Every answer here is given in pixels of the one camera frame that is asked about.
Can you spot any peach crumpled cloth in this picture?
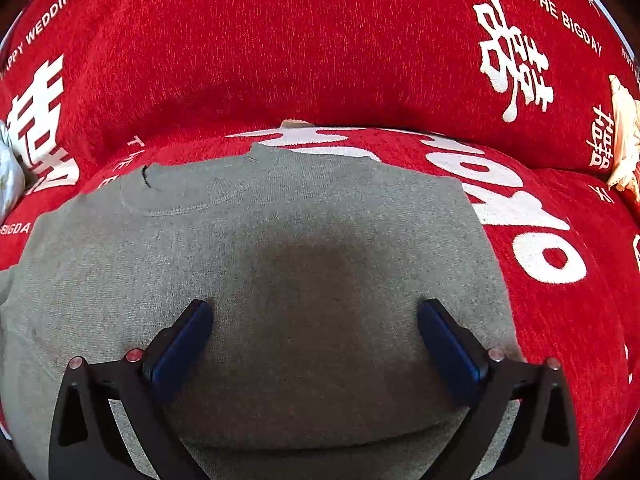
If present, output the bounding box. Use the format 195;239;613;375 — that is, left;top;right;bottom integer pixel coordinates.
606;74;640;194

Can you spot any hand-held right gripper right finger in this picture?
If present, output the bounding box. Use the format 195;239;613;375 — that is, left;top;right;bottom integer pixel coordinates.
416;298;581;480

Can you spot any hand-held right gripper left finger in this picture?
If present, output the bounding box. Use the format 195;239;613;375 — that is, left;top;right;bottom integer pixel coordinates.
48;299;215;480

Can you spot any white floral cloth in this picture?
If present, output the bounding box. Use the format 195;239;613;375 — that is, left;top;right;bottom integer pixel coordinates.
0;120;27;222

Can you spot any red printed sofa cover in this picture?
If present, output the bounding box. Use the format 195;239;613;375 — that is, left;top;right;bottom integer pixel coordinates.
0;0;640;480

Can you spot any grey sweater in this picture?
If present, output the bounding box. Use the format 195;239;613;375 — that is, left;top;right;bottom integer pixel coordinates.
0;142;531;480

